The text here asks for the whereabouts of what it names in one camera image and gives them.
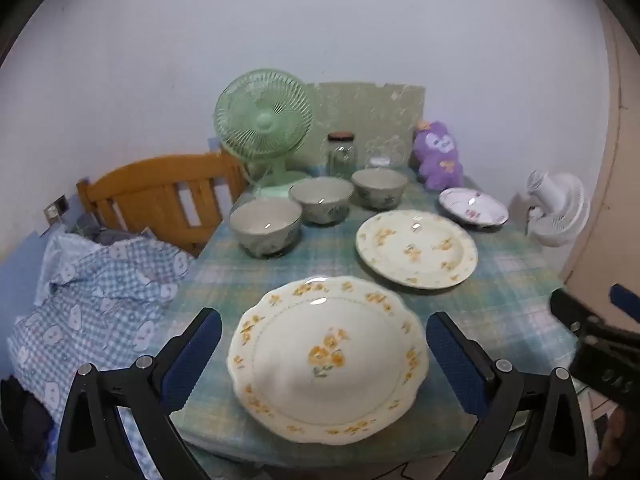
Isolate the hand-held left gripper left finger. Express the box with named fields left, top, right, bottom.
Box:
left=56, top=307, right=223, bottom=480

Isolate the beige door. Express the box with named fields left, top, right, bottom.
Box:
left=559, top=5, right=640, bottom=311

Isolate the dark cloth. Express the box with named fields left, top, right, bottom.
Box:
left=0, top=375, right=57, bottom=480

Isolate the green desk fan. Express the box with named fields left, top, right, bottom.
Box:
left=214, top=71, right=315, bottom=200

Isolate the wall socket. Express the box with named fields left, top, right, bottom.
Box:
left=44, top=194, right=71, bottom=226

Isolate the green patterned wall mat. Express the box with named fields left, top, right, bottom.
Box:
left=306, top=81, right=427, bottom=171

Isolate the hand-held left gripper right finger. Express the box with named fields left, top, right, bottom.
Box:
left=426, top=311, right=586, bottom=480

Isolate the scalloped yellow floral plate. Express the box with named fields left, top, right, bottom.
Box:
left=227, top=275, right=431, bottom=445

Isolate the blue checked cloth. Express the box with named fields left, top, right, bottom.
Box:
left=7, top=232, right=197, bottom=480

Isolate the round yellow floral plate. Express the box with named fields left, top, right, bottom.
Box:
left=355, top=210, right=479, bottom=290

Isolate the grey-green floral bowl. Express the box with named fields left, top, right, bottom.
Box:
left=289, top=177, right=355, bottom=226
left=351, top=168, right=409, bottom=211
left=230, top=197, right=304, bottom=260

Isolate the purple plush toy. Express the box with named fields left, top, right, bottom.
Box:
left=411, top=120, right=465, bottom=191

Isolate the green plaid tablecloth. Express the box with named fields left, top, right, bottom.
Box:
left=167, top=162, right=581, bottom=467

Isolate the wooden chair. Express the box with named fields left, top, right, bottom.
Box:
left=76, top=151, right=251, bottom=259

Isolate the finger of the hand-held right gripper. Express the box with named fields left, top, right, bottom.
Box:
left=609, top=283, right=640, bottom=324
left=549, top=287, right=640, bottom=348

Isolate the white standing fan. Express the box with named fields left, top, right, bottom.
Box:
left=523, top=170, right=592, bottom=249

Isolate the clear cotton swab container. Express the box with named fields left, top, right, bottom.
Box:
left=365, top=136, right=407, bottom=171

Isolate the small pink floral plate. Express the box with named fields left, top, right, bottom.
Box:
left=439, top=187, right=510, bottom=231

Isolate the glass jar with dark lid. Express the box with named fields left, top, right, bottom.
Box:
left=327, top=131, right=357, bottom=180

